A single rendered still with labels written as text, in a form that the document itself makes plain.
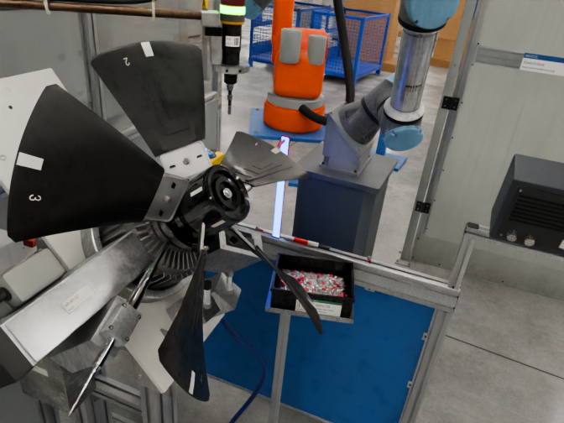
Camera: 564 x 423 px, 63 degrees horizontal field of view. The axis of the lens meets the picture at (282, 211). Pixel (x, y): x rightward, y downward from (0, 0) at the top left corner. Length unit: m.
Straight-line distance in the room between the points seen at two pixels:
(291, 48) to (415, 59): 3.43
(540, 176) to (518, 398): 1.43
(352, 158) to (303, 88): 3.28
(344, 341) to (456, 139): 1.48
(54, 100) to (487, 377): 2.17
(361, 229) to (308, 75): 3.30
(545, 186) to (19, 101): 1.12
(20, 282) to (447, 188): 2.36
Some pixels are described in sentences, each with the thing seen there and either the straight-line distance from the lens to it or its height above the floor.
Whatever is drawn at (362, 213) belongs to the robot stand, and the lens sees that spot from 1.57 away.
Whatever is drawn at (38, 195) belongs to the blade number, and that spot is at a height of 1.30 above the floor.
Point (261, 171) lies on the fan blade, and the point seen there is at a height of 1.19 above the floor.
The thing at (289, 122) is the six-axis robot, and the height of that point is 0.15.
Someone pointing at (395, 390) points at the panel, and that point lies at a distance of 1.67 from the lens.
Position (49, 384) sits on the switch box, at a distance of 1.27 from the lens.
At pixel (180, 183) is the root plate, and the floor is 1.25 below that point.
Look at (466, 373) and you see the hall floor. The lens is 2.43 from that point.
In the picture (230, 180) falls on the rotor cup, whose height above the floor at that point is 1.24.
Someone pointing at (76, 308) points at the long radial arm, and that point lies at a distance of 0.81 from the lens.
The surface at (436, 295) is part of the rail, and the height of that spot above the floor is 0.83.
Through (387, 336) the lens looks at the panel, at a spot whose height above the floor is 0.61.
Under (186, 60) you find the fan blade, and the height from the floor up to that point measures 1.41.
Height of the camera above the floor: 1.62
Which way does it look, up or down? 29 degrees down
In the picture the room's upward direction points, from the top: 6 degrees clockwise
